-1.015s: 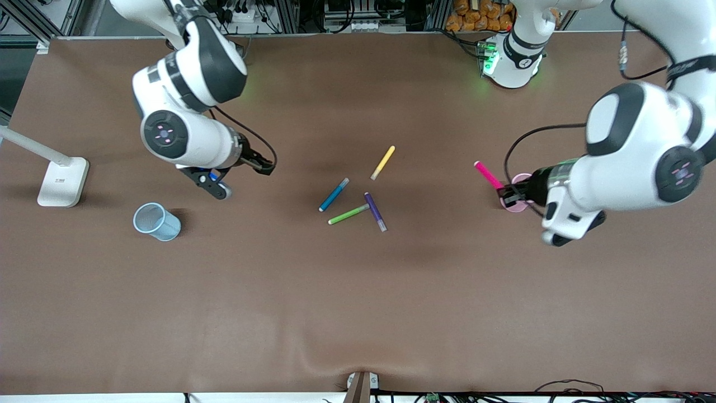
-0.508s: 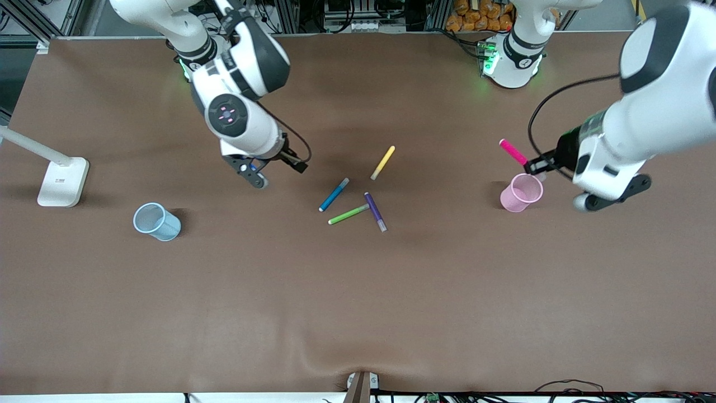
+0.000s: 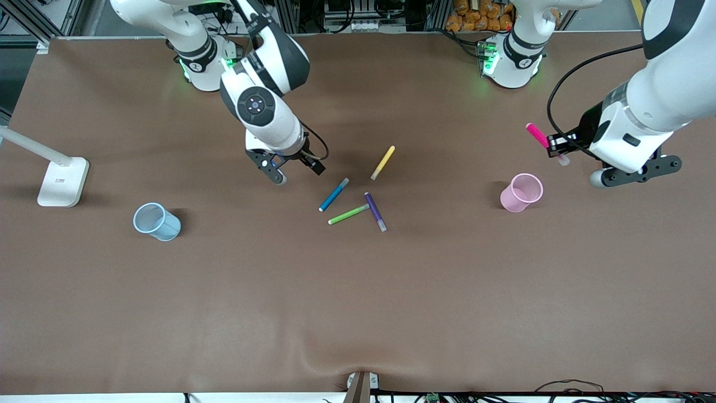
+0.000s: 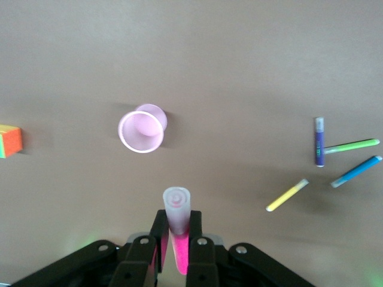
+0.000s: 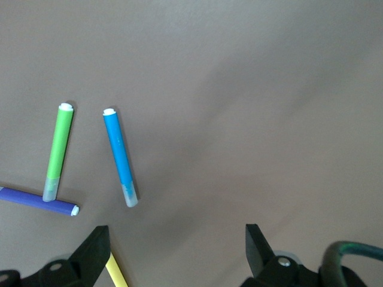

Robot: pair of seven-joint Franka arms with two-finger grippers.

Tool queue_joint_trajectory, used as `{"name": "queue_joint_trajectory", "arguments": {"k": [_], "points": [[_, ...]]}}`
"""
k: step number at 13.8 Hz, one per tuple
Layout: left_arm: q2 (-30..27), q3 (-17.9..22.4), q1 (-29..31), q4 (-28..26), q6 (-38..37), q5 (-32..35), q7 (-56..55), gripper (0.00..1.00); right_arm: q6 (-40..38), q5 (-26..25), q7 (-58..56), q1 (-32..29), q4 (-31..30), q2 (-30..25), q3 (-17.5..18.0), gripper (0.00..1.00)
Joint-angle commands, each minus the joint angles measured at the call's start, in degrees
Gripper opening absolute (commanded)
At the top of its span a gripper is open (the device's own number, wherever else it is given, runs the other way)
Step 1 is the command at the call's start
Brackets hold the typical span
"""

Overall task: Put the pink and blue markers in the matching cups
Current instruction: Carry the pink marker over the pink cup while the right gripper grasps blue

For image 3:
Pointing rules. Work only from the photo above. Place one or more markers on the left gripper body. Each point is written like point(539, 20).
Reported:
point(587, 128)

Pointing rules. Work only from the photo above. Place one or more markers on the pink marker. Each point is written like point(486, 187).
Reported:
point(538, 136)

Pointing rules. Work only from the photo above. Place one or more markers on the blue marker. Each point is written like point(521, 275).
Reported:
point(334, 195)

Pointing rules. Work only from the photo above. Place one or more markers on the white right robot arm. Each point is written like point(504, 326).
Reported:
point(274, 61)

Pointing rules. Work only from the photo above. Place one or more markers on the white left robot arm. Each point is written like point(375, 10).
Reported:
point(671, 95)

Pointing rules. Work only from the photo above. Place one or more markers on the green marker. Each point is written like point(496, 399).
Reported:
point(348, 214)

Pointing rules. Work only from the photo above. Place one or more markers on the translucent pink cup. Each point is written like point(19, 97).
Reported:
point(520, 196)

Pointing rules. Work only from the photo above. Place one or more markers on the yellow marker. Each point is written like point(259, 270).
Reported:
point(383, 162)

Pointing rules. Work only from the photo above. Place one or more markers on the purple marker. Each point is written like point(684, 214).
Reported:
point(375, 211)

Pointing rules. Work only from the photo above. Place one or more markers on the translucent light blue cup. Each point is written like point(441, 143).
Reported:
point(159, 224)

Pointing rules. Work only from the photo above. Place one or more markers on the white power strip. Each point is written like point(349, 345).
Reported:
point(366, 26)

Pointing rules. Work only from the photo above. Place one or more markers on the orange objects pile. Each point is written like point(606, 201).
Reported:
point(475, 17)

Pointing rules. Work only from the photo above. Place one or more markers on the white lamp base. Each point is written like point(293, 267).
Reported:
point(61, 182)

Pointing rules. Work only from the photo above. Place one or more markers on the aluminium frame post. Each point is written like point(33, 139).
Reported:
point(439, 14)
point(289, 15)

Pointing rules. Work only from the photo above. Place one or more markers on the white table corner bracket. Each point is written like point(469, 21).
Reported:
point(42, 46)

